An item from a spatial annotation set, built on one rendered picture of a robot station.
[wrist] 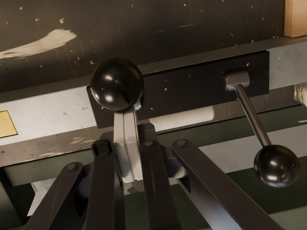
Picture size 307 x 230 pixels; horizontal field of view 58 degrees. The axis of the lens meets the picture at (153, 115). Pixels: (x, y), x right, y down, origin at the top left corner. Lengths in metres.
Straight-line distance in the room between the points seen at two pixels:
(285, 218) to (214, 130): 0.17
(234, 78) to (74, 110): 0.18
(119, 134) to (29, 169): 0.33
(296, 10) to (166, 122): 0.20
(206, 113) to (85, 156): 0.21
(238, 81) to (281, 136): 1.86
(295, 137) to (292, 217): 1.65
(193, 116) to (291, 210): 0.21
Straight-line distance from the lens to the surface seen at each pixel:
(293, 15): 0.37
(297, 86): 0.41
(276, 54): 0.34
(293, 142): 2.14
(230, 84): 0.31
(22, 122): 0.34
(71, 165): 0.16
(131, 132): 0.17
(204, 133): 0.46
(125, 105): 0.19
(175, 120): 0.34
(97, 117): 0.31
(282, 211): 0.47
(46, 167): 0.48
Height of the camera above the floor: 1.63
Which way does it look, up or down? 31 degrees down
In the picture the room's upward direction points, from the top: 117 degrees counter-clockwise
